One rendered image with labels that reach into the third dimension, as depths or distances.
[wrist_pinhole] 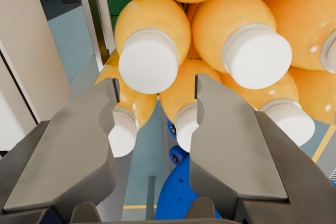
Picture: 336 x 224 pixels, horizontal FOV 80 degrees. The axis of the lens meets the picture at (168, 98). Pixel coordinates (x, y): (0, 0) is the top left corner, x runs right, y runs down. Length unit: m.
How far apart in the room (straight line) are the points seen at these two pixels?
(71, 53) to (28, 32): 1.21
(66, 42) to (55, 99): 1.18
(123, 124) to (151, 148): 1.65
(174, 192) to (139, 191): 2.00
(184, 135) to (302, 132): 0.10
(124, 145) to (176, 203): 0.17
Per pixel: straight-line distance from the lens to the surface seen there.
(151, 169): 2.03
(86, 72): 1.17
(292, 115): 0.18
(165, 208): 0.32
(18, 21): 0.22
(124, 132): 0.17
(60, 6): 0.37
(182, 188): 0.34
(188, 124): 0.16
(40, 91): 0.23
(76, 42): 1.40
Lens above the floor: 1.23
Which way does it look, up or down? 57 degrees down
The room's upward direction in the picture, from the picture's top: 178 degrees clockwise
